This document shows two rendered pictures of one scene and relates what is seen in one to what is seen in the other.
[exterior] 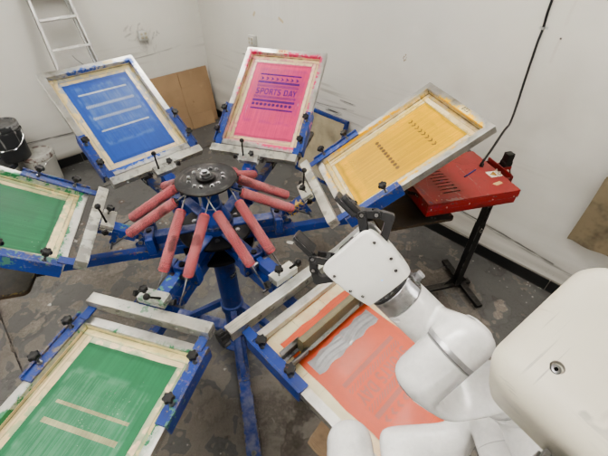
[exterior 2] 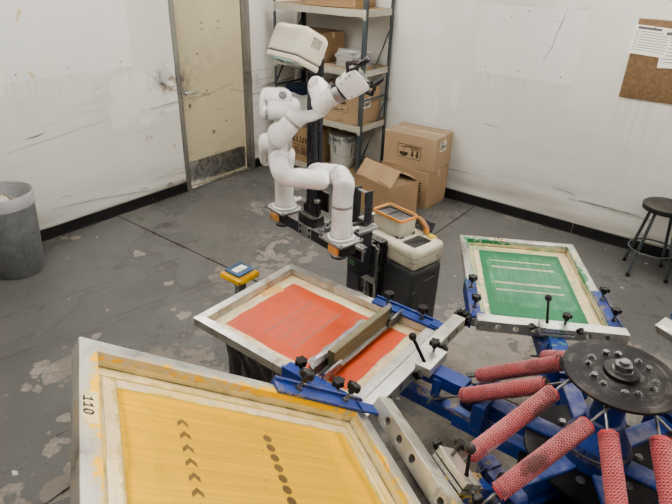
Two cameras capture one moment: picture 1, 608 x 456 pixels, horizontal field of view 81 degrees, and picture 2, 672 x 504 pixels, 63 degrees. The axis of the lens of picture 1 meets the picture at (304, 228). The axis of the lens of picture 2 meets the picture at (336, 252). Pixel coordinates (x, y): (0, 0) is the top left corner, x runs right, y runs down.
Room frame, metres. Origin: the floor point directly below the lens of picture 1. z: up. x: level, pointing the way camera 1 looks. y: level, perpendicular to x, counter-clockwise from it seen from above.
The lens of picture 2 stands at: (2.49, -0.48, 2.27)
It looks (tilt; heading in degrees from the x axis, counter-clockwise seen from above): 28 degrees down; 171
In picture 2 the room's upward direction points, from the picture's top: 2 degrees clockwise
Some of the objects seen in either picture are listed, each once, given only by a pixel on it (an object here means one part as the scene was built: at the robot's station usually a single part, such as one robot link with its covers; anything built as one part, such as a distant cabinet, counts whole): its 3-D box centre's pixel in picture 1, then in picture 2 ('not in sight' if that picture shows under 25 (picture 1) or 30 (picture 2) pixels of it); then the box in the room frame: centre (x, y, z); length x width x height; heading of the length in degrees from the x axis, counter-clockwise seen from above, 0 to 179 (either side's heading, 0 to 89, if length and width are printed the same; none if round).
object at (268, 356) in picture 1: (276, 365); (404, 316); (0.69, 0.11, 0.98); 0.30 x 0.05 x 0.07; 44
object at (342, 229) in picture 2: not in sight; (343, 221); (0.26, -0.09, 1.21); 0.16 x 0.13 x 0.15; 123
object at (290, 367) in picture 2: not in sight; (318, 388); (1.08, -0.29, 0.98); 0.30 x 0.05 x 0.07; 44
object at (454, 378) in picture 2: (275, 273); (443, 377); (1.11, 0.13, 1.02); 0.17 x 0.06 x 0.05; 44
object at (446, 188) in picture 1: (453, 181); not in sight; (1.82, -0.90, 1.06); 0.61 x 0.46 x 0.12; 104
